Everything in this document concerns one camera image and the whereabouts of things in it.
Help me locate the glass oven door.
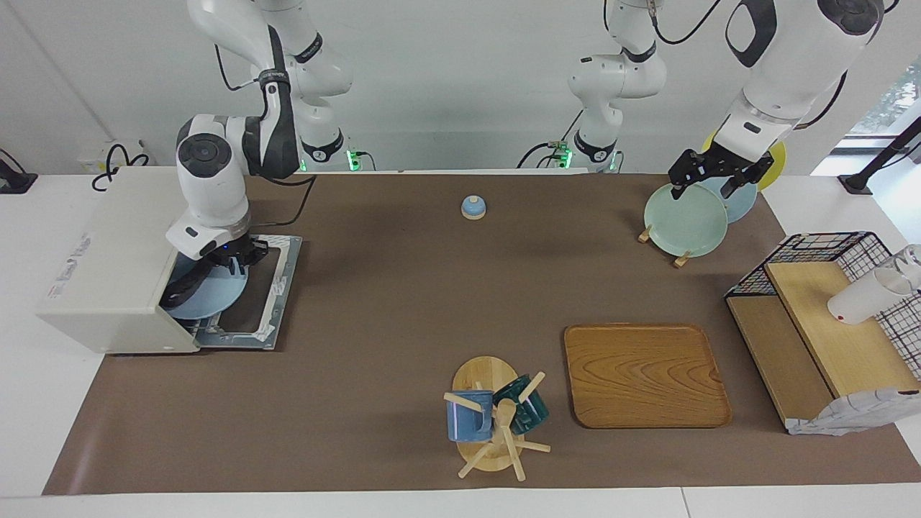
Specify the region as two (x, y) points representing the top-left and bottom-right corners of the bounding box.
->
(193, 234), (304, 352)

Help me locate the dark purple eggplant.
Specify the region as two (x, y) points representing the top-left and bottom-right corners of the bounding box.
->
(161, 262), (232, 309)

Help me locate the beige toaster oven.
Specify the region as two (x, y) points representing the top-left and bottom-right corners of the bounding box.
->
(37, 167), (204, 355)

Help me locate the light blue racked plate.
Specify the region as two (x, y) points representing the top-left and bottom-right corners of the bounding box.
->
(702, 176), (758, 224)

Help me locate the pale green plate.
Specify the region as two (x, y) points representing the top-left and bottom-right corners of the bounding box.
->
(644, 183), (729, 258)

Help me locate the yellow plate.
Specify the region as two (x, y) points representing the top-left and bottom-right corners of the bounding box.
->
(702, 129), (787, 192)

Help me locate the wooden plate rack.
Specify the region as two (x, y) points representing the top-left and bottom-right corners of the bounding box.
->
(638, 224), (692, 269)

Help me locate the black slanted stand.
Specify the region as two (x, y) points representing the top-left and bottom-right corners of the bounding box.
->
(838, 115), (921, 195)

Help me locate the brown table mat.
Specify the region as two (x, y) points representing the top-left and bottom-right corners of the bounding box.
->
(42, 173), (921, 496)

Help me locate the white cup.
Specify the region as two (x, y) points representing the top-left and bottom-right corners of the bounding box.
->
(827, 268), (913, 326)

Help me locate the window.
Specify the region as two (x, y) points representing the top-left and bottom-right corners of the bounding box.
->
(849, 56), (921, 139)

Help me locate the rectangular wooden tray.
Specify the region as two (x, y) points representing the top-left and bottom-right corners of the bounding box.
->
(563, 324), (732, 430)

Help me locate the clear glass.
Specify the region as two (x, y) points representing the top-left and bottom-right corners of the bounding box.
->
(892, 245), (921, 292)

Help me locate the dark green mug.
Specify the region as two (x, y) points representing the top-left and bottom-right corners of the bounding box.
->
(493, 374), (550, 436)

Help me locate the wooden mug tree stand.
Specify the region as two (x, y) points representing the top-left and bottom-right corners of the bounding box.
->
(443, 356), (552, 481)

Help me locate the blue mug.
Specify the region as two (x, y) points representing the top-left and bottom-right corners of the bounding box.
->
(446, 391), (495, 442)

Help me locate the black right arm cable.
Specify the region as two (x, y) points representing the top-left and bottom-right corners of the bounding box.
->
(214, 43), (318, 228)

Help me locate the black left base cable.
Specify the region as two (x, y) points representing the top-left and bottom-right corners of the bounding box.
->
(518, 108), (585, 171)

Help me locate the wire shelf with wooden boards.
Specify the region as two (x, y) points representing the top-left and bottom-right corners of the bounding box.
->
(725, 232), (921, 437)

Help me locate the black clamp mount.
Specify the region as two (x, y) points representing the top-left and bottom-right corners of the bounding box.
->
(0, 147), (39, 195)

